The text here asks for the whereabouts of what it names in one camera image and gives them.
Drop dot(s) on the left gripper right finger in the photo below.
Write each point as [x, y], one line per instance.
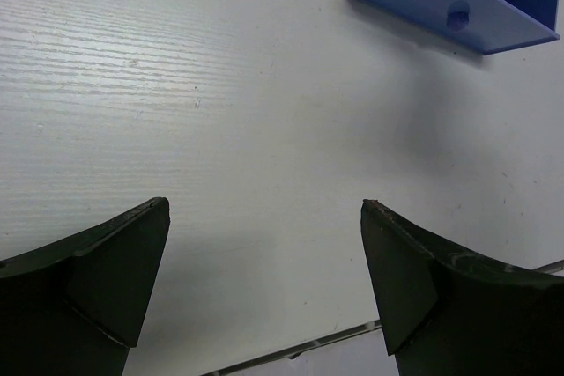
[448, 310]

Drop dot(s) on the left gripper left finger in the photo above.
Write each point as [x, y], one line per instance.
[77, 306]

